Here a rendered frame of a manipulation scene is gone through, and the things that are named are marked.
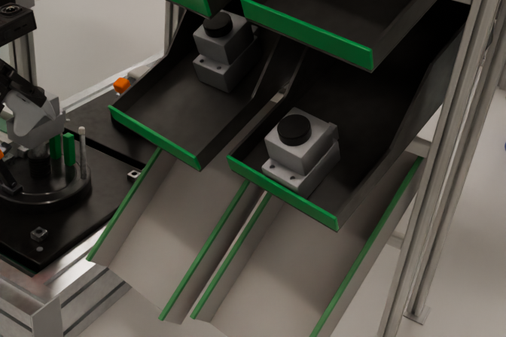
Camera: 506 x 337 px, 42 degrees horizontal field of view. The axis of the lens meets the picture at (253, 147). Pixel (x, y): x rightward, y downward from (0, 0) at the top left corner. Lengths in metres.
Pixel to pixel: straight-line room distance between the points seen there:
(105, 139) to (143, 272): 0.36
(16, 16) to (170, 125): 0.25
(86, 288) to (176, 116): 0.30
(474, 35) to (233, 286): 0.38
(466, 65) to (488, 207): 0.69
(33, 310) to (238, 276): 0.25
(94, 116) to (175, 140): 0.50
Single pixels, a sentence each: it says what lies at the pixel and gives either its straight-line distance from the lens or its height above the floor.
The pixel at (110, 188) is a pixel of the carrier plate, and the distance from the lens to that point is 1.00.
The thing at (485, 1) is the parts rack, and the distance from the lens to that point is 0.61.
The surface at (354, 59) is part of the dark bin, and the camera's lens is 0.52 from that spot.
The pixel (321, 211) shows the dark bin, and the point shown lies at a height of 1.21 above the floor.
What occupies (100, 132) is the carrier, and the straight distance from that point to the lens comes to 1.13.
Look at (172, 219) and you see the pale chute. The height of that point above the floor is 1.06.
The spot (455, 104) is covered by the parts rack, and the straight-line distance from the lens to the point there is 0.65.
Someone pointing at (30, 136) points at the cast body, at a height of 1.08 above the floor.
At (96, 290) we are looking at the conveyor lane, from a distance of 0.93.
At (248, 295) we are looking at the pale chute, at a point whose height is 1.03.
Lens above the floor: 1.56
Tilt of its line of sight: 32 degrees down
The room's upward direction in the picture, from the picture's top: 7 degrees clockwise
